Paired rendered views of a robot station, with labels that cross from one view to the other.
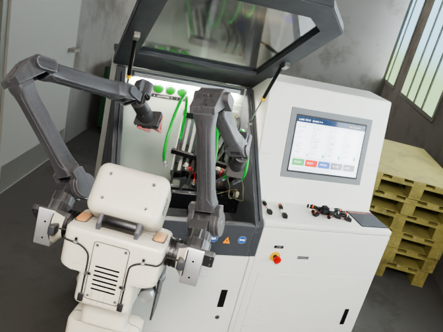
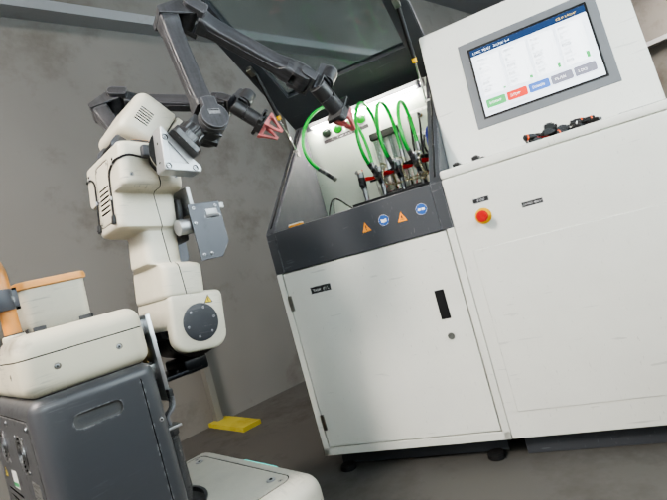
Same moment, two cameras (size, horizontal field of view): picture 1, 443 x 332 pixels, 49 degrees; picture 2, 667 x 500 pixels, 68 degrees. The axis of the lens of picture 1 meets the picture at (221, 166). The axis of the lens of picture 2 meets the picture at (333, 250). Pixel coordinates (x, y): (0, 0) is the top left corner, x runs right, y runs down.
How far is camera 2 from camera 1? 1.68 m
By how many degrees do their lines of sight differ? 48
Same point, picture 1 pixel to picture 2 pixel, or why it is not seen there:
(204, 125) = (162, 30)
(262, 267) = (473, 240)
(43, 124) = not seen: hidden behind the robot
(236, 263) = (432, 245)
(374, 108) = not seen: outside the picture
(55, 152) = not seen: hidden behind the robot
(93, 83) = (174, 99)
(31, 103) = (103, 118)
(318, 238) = (537, 162)
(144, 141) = (349, 187)
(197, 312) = (419, 334)
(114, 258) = (103, 175)
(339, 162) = (563, 69)
